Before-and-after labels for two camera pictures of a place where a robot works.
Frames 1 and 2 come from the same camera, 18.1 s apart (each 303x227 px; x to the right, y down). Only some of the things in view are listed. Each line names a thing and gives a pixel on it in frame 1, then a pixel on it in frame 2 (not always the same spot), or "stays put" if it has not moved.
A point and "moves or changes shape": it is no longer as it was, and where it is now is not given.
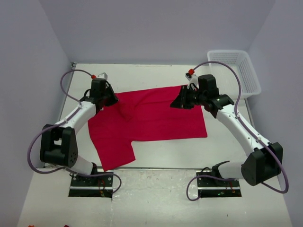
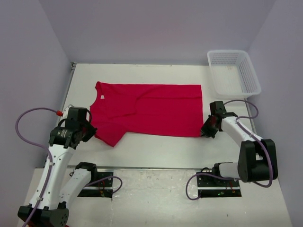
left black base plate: (97, 186) stays put
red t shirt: (142, 115) moves or changes shape
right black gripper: (183, 97) → (208, 128)
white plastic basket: (225, 81) stays put
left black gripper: (111, 96) → (88, 130)
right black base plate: (211, 187) stays put
